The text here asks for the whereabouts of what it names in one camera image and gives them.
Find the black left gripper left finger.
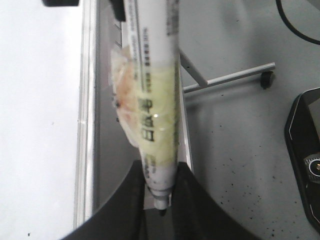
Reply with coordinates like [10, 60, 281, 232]
[64, 160, 145, 240]

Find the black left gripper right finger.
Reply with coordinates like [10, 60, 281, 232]
[171, 162, 258, 240]

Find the white whiteboard marker with tape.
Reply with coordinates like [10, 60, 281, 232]
[110, 0, 180, 213]

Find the black robot base device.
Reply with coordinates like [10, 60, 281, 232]
[284, 87, 320, 232]

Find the white whiteboard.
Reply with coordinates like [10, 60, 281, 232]
[0, 0, 83, 240]

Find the grey wheeled stand leg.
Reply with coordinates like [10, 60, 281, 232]
[179, 49, 276, 94]

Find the black cable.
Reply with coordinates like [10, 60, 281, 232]
[275, 0, 320, 46]

